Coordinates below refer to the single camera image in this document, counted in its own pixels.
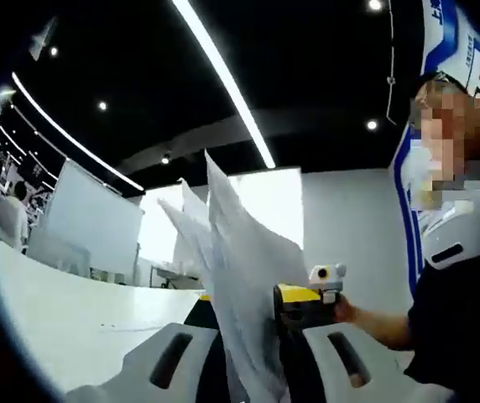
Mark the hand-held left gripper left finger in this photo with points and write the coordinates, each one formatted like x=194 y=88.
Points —
x=139 y=365

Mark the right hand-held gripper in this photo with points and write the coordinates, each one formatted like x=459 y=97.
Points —
x=328 y=282

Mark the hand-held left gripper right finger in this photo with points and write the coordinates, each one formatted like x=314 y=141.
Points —
x=303 y=312

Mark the stack of white printing papers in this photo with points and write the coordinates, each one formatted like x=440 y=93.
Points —
x=248 y=252

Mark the person's right hand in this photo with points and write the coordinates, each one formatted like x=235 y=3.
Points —
x=347 y=312

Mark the bright window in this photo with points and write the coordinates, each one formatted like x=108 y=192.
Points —
x=273 y=201

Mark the white linear ceiling light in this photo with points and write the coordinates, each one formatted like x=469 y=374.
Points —
x=267 y=157
x=137 y=185

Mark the frosted divider panel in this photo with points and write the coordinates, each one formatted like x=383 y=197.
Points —
x=55 y=252

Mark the round ceiling downlights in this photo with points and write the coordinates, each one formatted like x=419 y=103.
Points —
x=372 y=124

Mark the square ceiling air vent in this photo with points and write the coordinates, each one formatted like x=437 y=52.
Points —
x=40 y=40

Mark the blue white wall poster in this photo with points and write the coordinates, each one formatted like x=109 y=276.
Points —
x=441 y=33

